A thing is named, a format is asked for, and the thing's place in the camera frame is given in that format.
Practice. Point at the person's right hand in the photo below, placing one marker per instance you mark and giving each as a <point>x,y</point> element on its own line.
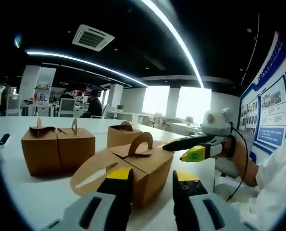
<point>230,149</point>

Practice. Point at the thin ceiling light strip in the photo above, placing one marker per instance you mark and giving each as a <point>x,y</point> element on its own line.
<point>61,56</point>

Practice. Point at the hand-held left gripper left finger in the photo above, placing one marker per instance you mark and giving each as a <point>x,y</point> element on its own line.
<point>104,195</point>

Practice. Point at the white mesh office chair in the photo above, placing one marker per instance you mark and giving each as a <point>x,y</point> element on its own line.
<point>13,104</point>

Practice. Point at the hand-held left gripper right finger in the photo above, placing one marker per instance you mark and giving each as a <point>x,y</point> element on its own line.
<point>193,192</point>

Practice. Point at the brown paper box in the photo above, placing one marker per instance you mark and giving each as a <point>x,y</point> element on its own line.
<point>40,156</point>
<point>118,138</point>
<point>154,173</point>
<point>76,154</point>

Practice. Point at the person's white clothing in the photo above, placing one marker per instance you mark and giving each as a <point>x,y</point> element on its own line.
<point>277,192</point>

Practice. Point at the small potted plant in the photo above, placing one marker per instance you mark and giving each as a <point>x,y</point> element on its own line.
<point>120,107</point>
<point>189,119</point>

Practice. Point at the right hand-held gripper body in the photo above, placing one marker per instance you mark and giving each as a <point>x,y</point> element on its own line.
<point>217,122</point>

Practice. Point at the blue white wall display board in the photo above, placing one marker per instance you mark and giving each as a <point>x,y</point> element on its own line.
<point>272,113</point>

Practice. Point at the ceiling air conditioner unit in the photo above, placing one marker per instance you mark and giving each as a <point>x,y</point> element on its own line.
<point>93,38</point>

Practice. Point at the small black device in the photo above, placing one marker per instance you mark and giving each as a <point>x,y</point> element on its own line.
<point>4,139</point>

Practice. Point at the grey backed office chair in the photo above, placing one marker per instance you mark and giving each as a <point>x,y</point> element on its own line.
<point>67,107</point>

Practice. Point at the long curved ceiling light strip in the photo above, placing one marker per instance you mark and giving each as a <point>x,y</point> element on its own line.
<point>181,39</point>

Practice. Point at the shelf with colourful items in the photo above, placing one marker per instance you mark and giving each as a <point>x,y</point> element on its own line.
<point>42,93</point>

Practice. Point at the short ceiling light strip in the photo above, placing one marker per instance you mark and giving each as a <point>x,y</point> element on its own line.
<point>17,42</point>

